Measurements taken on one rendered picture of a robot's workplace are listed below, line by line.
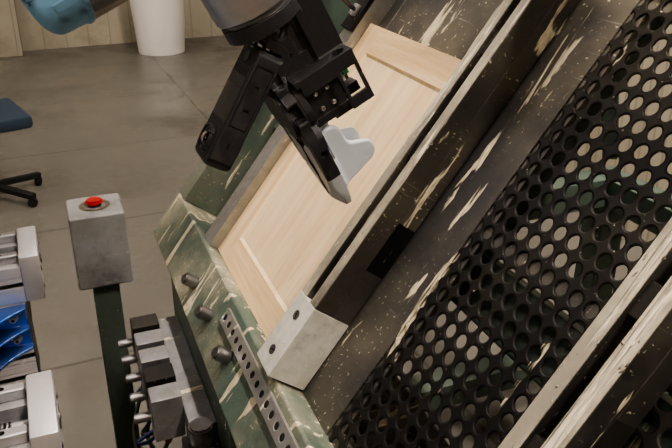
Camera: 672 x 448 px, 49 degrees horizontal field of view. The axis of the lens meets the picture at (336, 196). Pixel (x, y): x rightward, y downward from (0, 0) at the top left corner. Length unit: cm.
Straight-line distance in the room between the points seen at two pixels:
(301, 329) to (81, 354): 189
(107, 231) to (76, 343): 132
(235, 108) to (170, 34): 697
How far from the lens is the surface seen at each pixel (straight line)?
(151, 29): 759
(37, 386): 107
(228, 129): 65
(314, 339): 112
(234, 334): 129
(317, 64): 66
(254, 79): 64
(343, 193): 71
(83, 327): 308
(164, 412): 139
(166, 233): 177
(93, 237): 171
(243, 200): 154
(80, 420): 262
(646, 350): 74
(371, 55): 145
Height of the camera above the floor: 161
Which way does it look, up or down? 23 degrees down
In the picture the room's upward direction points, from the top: straight up
